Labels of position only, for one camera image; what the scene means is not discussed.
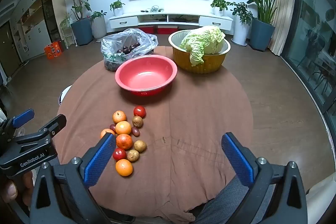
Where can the beige curtain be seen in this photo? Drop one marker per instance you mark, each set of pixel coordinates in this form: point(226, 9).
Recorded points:
point(284, 3)

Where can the red tomato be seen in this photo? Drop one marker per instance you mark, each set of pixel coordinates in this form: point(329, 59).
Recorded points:
point(139, 111)
point(119, 154)

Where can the person's left hand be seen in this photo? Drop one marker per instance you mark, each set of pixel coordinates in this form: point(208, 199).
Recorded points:
point(11, 190)

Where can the person's right leg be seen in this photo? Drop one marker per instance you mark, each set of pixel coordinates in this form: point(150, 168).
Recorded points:
point(228, 200)

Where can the white wall cabinet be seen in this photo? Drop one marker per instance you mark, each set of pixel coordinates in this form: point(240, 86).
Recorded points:
point(31, 24)

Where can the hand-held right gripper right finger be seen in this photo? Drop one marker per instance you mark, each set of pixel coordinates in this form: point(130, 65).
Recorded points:
point(237, 161)

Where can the pile of dark plums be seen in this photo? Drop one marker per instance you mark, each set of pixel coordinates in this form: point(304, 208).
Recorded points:
point(127, 49)

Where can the glass sliding door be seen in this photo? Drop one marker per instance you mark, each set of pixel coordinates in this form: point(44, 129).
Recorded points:
point(315, 43)

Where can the dark red orange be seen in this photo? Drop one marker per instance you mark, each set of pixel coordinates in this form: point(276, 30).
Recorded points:
point(124, 141)

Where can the bushy green plant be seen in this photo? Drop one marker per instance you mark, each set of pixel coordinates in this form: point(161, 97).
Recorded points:
point(241, 11)

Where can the clear plastic bag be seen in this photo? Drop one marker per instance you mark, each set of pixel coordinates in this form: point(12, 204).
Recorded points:
point(141, 41)

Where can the napa cabbage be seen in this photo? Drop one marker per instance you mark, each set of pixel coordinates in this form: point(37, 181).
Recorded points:
point(206, 41)

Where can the white round stool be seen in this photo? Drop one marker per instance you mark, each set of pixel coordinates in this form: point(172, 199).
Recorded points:
point(64, 94)

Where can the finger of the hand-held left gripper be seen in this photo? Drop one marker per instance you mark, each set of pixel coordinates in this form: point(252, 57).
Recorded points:
point(23, 117)
point(56, 123)

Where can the two green-brown small fruits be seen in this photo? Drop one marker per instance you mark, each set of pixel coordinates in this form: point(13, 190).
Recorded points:
point(137, 121)

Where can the orange tomato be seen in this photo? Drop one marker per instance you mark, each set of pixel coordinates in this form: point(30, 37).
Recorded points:
point(123, 127)
point(105, 132)
point(119, 117)

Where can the orange printed box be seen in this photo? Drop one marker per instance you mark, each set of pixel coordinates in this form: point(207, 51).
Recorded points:
point(53, 50)

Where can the tall white plant pot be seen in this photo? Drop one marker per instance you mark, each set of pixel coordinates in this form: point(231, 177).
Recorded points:
point(240, 31)

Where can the red plastic bowl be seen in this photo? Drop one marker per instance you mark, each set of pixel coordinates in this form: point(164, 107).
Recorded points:
point(145, 74)

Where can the yellow metal bowl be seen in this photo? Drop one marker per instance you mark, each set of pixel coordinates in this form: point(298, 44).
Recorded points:
point(210, 64)

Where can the small white plant pot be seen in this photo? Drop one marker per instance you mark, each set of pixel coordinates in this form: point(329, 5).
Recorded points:
point(118, 12)
point(219, 12)

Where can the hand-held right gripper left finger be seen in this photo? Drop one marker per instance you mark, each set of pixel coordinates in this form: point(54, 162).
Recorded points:
point(99, 158)

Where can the white television cabinet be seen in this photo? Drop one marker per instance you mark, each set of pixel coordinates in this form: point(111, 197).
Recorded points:
point(126, 21)

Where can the single dark red plum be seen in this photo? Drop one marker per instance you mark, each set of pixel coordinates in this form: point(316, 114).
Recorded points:
point(135, 131)

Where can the small trailing green plant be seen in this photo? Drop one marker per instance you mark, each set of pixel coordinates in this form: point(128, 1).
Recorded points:
point(65, 20)

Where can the orange tomato front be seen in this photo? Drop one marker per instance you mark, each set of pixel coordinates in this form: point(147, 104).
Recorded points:
point(105, 132)

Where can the dark purple date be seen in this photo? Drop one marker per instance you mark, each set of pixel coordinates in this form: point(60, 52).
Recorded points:
point(112, 127)

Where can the blue plant pot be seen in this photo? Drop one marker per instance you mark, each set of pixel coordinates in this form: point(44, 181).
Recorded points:
point(82, 31)
point(261, 33)

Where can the red box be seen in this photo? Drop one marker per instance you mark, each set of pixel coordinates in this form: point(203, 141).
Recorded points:
point(146, 29)
point(168, 29)

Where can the brown kiwi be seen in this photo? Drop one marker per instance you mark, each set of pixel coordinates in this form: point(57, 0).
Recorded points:
point(140, 146)
point(133, 155)

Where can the white ribbed plant pot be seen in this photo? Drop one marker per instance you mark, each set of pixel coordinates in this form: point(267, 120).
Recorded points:
point(98, 28)

